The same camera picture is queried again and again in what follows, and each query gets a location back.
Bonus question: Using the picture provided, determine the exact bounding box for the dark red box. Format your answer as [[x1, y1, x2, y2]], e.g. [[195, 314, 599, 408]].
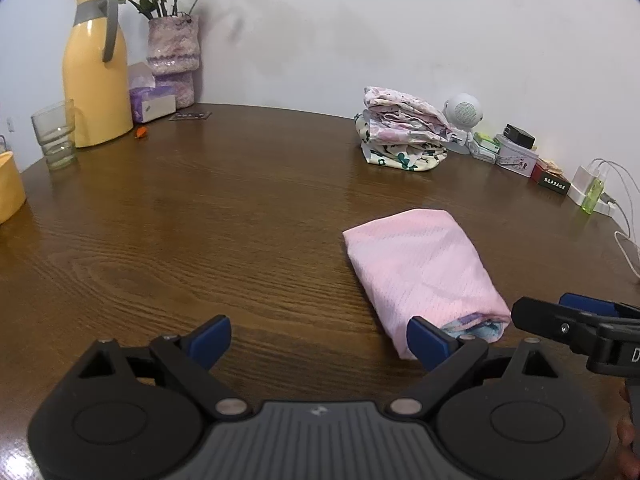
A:
[[530, 162, 572, 195]]

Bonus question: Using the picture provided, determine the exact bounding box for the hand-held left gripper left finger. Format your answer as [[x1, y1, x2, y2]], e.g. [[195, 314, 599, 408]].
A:
[[75, 315, 251, 420]]

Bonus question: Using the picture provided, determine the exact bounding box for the purple tissue pack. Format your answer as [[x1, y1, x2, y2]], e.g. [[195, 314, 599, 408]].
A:
[[128, 61, 177, 125]]

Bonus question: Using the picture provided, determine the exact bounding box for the white printed tin box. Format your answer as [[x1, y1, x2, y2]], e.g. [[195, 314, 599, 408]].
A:
[[494, 135, 540, 178]]

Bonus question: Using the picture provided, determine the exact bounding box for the purple knitted vase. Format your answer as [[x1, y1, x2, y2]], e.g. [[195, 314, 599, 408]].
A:
[[147, 14, 201, 110]]

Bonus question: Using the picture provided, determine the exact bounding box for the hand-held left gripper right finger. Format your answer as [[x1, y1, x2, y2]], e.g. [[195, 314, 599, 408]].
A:
[[385, 316, 559, 419]]

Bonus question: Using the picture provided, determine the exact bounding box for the white floral folded cloth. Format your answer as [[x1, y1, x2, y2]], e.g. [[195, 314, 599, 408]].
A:
[[355, 114, 449, 173]]

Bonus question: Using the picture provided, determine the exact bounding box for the white charging cable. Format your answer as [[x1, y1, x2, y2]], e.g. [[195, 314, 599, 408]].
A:
[[589, 158, 640, 277]]

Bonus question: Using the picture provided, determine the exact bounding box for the white charger block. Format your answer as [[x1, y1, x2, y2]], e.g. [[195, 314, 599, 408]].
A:
[[565, 164, 621, 216]]

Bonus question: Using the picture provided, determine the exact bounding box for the black power adapter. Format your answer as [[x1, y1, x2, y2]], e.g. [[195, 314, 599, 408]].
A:
[[502, 123, 536, 150]]

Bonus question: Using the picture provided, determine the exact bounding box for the person's right hand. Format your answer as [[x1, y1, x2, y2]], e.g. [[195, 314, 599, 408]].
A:
[[616, 417, 640, 479]]

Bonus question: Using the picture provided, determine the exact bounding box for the yellow thermos jug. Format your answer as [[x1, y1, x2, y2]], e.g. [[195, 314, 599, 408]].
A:
[[62, 0, 135, 149]]

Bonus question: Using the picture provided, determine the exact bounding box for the green liquid bottle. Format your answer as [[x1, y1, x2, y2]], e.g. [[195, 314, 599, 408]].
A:
[[581, 167, 609, 214]]

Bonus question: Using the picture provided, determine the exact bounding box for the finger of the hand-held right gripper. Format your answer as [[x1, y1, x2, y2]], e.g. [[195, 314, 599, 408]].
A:
[[510, 296, 601, 347], [559, 293, 640, 319]]

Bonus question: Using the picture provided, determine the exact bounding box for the pink and blue mesh garment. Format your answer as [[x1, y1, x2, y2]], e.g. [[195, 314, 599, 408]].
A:
[[342, 208, 512, 360]]

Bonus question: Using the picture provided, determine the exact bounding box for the white round speaker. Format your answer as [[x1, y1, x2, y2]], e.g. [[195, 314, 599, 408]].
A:
[[442, 92, 484, 155]]

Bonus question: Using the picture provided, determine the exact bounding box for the clear drinking glass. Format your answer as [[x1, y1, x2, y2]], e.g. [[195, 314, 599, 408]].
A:
[[30, 99, 78, 171]]

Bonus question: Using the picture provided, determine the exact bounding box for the yellow cup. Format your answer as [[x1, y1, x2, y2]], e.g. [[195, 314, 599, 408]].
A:
[[0, 151, 27, 225]]

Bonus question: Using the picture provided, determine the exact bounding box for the pink floral folded cloth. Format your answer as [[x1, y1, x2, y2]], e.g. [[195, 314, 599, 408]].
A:
[[363, 85, 454, 144]]

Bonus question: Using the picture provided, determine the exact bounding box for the green and white box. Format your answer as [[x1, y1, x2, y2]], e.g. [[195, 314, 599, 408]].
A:
[[469, 132, 501, 164]]

